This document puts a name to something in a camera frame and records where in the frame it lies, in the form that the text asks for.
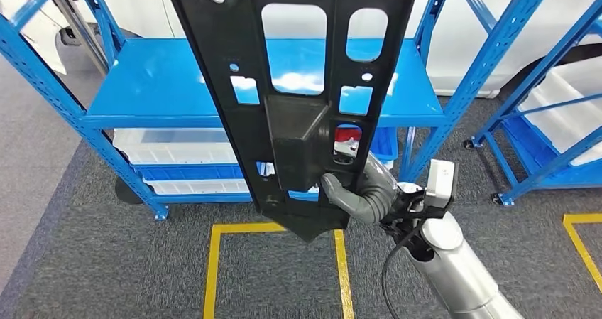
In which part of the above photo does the red part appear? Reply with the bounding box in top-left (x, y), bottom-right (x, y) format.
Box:
top-left (334, 125), bottom-right (363, 143)

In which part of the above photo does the blue wheeled shelf rack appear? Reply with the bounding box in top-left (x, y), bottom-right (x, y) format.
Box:
top-left (462, 0), bottom-right (602, 207)

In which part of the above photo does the black camera cable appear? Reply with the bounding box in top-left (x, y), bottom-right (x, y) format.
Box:
top-left (380, 222), bottom-right (425, 319)

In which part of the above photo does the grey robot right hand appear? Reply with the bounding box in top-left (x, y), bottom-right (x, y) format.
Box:
top-left (320, 140), bottom-right (400, 225)

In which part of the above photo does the black round floor disc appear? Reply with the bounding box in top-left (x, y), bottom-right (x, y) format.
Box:
top-left (114, 175), bottom-right (145, 206)

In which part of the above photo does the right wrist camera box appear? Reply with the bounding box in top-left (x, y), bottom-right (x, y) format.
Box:
top-left (424, 158), bottom-right (460, 210)

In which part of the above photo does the grey metal post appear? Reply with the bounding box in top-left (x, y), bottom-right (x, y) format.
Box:
top-left (51, 0), bottom-right (111, 76)

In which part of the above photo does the white car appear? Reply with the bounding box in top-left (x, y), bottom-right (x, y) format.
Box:
top-left (0, 0), bottom-right (602, 99)

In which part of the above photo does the black plastic panel part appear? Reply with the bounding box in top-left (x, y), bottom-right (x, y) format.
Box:
top-left (160, 0), bottom-right (422, 243)

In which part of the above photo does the blue plastic bin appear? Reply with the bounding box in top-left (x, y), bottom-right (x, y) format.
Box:
top-left (334, 122), bottom-right (399, 163)
top-left (133, 163), bottom-right (246, 183)

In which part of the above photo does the translucent white plastic bin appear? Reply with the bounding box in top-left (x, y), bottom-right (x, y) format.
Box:
top-left (112, 128), bottom-right (239, 166)

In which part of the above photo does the blue metal shelf rack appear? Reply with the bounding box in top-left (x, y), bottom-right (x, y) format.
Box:
top-left (0, 0), bottom-right (561, 222)

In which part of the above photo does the yellow floor tape square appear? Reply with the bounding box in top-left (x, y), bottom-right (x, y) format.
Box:
top-left (202, 221), bottom-right (355, 319)
top-left (562, 212), bottom-right (602, 293)

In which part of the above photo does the large white plastic bin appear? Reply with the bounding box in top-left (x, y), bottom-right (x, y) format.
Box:
top-left (516, 55), bottom-right (602, 168)

